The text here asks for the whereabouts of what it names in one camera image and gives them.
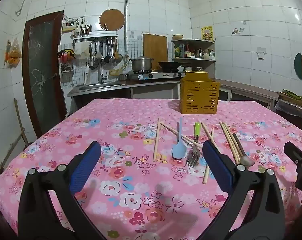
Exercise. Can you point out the row of condiment bottles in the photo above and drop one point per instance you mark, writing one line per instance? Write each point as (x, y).
(183, 52)

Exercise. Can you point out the steel kitchen sink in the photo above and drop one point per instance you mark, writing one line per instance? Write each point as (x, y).
(98, 86)

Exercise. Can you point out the orange plastic bag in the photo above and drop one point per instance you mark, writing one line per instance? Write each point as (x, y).
(13, 55)

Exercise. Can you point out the red and yellow gloves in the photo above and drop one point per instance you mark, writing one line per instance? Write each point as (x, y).
(66, 54)

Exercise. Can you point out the wooden stick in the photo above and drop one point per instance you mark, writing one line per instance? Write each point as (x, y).
(18, 120)

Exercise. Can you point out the small steel cup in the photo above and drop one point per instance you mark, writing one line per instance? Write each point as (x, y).
(122, 77)

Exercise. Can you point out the steel cutlery holder with tools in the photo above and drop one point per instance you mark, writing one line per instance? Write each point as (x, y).
(86, 30)

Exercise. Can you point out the black hanging ladle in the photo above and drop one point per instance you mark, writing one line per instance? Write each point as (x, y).
(107, 58)

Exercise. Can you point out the yellow slotted utensil basket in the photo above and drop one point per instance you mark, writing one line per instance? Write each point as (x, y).
(198, 95)

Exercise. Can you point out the yellow wall poster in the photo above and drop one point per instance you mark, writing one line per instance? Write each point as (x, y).
(207, 33)

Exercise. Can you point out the brown kitchen counter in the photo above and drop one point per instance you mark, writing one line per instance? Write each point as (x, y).
(248, 87)

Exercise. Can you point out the steel faucet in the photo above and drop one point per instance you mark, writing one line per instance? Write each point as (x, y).
(100, 72)

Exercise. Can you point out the steel gas stove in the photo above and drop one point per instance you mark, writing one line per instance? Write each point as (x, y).
(153, 75)

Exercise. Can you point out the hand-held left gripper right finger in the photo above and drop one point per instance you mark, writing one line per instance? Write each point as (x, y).
(217, 166)

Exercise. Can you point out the grey corner shelf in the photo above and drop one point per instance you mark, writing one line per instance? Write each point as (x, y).
(193, 40)

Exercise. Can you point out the black plastic bag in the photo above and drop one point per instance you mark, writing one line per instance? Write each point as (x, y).
(291, 110)

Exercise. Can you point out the light blue silicone spoon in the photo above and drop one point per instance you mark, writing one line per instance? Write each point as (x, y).
(178, 150)

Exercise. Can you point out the wooden hanging spatula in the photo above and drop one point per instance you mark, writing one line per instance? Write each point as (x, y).
(116, 55)

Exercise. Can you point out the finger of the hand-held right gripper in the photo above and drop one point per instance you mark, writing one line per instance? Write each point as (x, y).
(299, 156)

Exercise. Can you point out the green vegetables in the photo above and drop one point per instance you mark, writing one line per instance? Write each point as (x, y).
(292, 94)

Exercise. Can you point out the white hanging cloth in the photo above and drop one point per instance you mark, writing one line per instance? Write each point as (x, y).
(82, 51)

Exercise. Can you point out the white bottle by sink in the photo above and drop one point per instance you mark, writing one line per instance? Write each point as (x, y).
(86, 76)

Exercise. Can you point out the wooden cutting board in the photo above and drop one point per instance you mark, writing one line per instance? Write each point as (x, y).
(155, 47)

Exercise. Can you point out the beige ceramic bowl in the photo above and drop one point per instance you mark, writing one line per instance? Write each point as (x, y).
(178, 36)

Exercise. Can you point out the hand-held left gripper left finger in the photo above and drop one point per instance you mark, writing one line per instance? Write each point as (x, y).
(84, 166)

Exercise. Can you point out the small steel kettle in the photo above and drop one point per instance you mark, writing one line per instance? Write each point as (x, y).
(200, 53)

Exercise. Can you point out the pink floral tablecloth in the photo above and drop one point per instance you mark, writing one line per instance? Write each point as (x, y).
(131, 120)

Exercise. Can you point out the black wok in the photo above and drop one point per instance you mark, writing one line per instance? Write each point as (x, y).
(169, 65)

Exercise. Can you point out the steel hanging ladle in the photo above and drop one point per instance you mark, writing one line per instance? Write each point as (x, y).
(112, 58)

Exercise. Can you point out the grey wall pipe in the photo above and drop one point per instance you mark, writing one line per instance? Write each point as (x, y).
(126, 17)

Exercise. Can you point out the steel cooking pot with lid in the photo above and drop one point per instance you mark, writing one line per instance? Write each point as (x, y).
(141, 63)

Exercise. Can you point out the wall sticker decoration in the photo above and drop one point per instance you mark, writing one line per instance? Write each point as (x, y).
(238, 30)

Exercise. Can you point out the round woven tray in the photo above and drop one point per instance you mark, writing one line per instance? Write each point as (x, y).
(112, 20)

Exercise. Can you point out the steel wall utensil rack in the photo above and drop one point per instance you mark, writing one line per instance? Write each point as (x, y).
(96, 35)

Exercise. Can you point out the beige electric switch box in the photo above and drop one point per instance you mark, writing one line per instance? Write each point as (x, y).
(69, 27)

